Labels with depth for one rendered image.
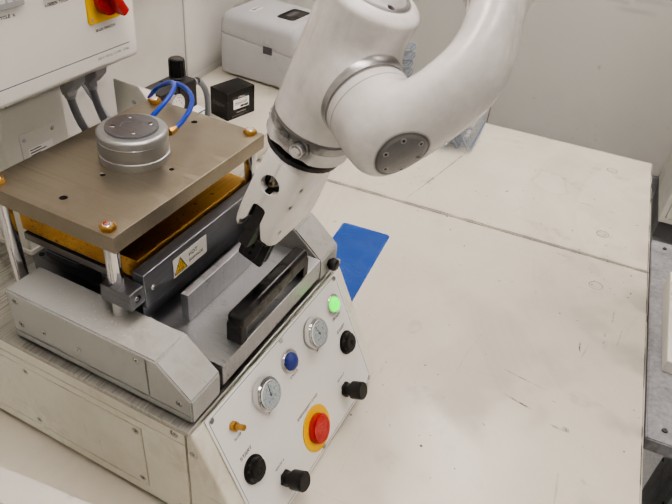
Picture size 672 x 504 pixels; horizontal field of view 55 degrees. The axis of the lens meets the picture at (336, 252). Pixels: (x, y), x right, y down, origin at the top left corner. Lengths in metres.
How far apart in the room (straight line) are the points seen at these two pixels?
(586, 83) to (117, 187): 2.68
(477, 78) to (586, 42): 2.64
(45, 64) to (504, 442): 0.76
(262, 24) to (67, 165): 1.03
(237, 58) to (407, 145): 1.32
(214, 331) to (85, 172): 0.22
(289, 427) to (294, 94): 0.43
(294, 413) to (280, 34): 1.09
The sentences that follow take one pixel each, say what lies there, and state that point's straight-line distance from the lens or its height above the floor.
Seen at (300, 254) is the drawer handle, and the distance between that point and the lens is 0.79.
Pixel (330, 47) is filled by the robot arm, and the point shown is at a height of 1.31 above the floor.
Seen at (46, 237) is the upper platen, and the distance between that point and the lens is 0.80.
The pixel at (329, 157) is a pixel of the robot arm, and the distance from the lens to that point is 0.59.
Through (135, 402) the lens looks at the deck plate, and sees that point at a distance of 0.74.
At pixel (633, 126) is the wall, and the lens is 3.26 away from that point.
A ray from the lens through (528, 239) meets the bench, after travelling 1.38.
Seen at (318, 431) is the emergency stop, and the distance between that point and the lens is 0.87.
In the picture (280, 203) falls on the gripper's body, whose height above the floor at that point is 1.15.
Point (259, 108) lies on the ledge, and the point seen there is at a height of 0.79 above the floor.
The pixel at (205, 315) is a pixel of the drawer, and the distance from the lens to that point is 0.76.
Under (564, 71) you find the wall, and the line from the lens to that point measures 3.18.
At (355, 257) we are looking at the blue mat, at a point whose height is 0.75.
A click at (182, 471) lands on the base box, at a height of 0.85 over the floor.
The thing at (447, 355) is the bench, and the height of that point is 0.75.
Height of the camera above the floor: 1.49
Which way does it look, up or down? 37 degrees down
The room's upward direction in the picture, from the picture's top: 6 degrees clockwise
